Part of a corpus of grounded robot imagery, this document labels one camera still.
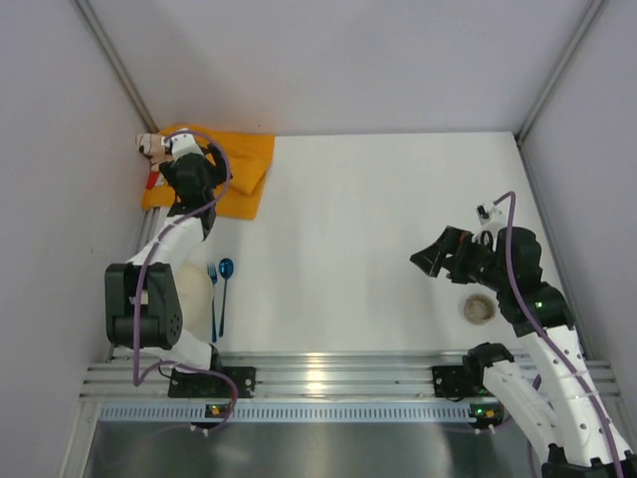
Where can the small grey ceramic cup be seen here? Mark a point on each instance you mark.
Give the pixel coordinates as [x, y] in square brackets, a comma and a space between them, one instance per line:
[479, 309]

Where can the blue metal spoon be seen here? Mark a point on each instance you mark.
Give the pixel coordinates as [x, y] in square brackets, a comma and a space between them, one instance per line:
[226, 271]

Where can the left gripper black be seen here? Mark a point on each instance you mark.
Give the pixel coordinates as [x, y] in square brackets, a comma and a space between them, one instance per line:
[166, 162]

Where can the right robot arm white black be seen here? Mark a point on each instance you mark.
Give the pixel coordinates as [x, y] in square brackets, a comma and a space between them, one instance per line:
[565, 423]

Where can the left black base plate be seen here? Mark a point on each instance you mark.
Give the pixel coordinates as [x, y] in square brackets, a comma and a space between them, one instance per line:
[239, 382]

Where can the cream round plate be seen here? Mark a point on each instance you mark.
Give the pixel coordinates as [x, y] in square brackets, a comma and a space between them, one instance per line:
[195, 293]

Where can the orange cartoon mouse placemat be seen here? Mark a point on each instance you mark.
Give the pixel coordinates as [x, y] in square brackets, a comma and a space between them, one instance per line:
[250, 157]

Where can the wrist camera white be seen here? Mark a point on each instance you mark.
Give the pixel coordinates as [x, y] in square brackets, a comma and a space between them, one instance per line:
[180, 143]
[492, 220]

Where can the blue metal fork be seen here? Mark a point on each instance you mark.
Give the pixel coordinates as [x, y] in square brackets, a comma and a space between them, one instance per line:
[212, 274]

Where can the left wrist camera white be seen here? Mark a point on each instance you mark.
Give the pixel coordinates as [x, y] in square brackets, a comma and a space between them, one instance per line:
[180, 143]

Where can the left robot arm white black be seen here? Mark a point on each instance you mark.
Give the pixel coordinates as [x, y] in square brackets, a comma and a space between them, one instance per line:
[143, 310]

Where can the slotted grey cable duct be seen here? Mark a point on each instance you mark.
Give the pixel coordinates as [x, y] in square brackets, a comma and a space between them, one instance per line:
[302, 412]

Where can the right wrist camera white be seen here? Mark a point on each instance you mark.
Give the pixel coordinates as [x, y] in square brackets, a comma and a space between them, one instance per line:
[492, 220]

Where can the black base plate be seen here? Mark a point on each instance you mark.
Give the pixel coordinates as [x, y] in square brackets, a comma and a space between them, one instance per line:
[239, 382]
[451, 382]

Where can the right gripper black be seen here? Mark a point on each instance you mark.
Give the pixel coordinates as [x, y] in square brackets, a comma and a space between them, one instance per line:
[452, 253]

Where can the aluminium mounting rail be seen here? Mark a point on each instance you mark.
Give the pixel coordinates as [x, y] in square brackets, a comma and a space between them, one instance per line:
[331, 377]

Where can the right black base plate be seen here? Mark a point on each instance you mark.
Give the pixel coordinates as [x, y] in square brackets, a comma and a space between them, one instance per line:
[451, 382]

